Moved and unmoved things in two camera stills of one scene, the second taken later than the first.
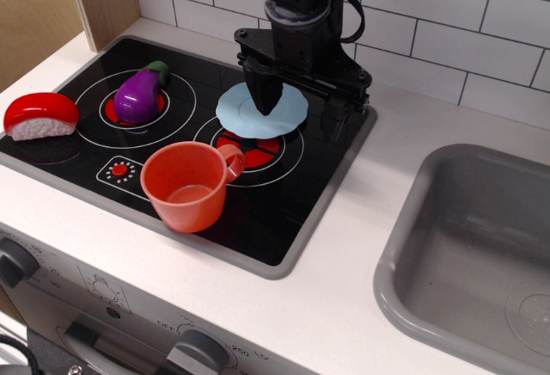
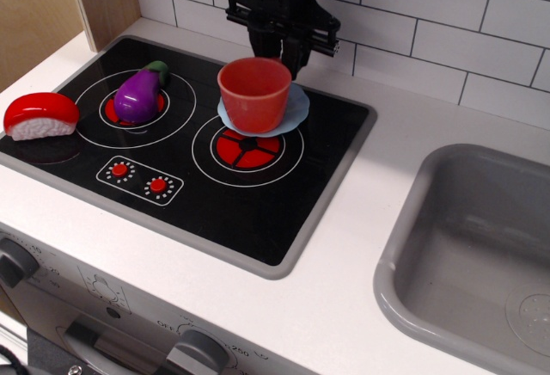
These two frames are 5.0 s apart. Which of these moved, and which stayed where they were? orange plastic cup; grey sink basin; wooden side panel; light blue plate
Moved: orange plastic cup
Stayed: grey sink basin; wooden side panel; light blue plate
